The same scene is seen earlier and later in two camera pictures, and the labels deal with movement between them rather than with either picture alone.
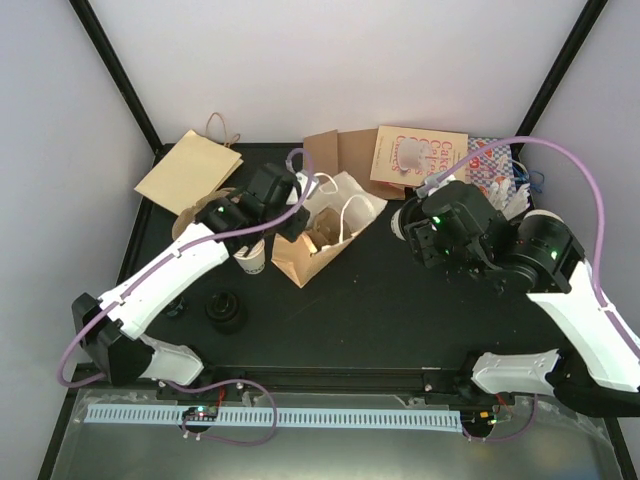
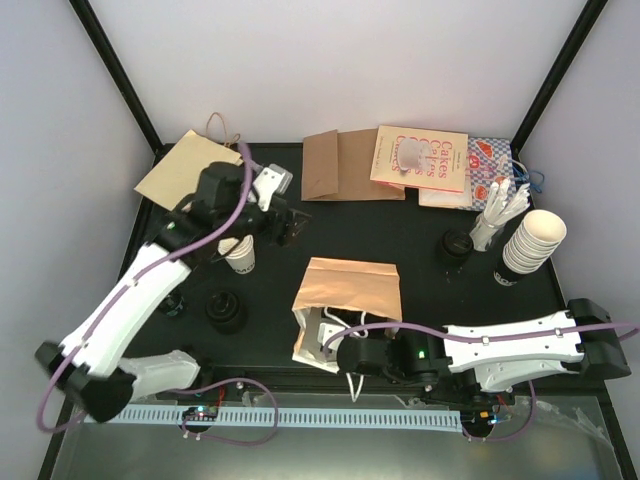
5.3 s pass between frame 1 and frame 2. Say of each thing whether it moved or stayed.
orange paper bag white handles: moved
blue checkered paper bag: stayed
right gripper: moved
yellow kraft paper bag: stayed
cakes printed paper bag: stayed
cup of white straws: stayed
